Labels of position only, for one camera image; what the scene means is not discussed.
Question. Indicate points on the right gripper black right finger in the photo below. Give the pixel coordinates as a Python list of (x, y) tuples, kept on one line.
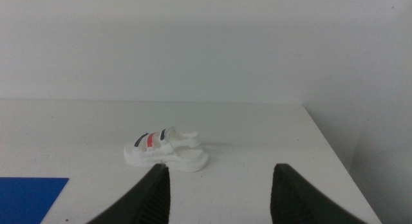
[(296, 204)]

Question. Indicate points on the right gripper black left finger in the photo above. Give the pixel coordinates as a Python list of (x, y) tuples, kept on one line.
[(146, 201)]

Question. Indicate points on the blue rectangular mat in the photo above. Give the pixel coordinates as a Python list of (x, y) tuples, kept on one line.
[(25, 199)]

